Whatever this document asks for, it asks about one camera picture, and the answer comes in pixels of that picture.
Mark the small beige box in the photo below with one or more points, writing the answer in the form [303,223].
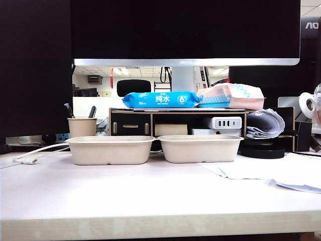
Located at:
[170,129]

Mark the flat white box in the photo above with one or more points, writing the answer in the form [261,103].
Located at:
[208,131]

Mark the white USB hub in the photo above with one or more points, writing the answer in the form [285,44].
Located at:
[225,122]

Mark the pink tissue pack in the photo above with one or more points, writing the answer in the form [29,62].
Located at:
[238,96]

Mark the blue wet wipes pack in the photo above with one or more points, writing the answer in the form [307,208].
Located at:
[160,100]

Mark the black round knob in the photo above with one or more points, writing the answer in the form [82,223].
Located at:
[49,138]

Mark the black box white lettering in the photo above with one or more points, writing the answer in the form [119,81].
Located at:
[304,136]

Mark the black frameless monitor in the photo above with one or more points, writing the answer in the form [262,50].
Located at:
[25,75]

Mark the beige paper box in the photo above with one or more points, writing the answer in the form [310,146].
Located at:
[110,150]
[200,149]

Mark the beige paper cup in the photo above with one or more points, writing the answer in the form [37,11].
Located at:
[81,126]

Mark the black round disc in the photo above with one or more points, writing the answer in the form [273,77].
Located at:
[263,151]

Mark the black AOC monitor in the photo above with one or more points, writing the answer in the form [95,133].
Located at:
[288,80]

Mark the clear plastic bag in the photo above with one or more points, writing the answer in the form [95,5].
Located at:
[318,100]

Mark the rolled paper bundle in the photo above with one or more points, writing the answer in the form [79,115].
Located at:
[265,123]

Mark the wooden desk shelf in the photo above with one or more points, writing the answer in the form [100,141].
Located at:
[200,112]

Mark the white tape roll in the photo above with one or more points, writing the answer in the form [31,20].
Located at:
[304,104]

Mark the blue power socket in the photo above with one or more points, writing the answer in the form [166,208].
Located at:
[62,137]

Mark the large silver-bezel monitor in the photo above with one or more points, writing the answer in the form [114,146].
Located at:
[175,25]

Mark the handwritten paper sheet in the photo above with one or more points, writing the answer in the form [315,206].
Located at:
[250,170]

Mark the grey-tipped pen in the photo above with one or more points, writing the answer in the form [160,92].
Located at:
[69,109]

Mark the black office chair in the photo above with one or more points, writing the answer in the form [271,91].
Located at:
[134,88]

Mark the silver metal panel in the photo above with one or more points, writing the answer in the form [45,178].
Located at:
[288,105]

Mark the bluish paper sheet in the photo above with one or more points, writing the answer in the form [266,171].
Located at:
[301,187]

